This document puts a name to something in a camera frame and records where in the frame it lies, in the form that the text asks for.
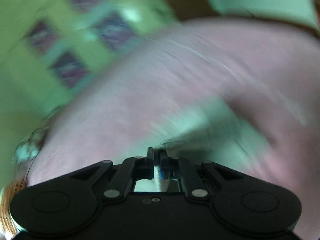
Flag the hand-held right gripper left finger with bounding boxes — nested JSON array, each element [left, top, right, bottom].
[[70, 147, 155, 202]]

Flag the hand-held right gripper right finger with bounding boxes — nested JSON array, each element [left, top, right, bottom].
[[159, 150, 244, 202]]

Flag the grey pants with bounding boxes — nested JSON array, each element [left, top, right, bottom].
[[136, 100, 273, 193]]

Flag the pink checked bed sheet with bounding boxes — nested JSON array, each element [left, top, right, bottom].
[[25, 17, 320, 240]]

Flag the orange striped pillow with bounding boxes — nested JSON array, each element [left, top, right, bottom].
[[0, 177, 30, 240]]

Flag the white built-in wardrobe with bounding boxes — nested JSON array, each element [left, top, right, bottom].
[[0, 0, 180, 140]]

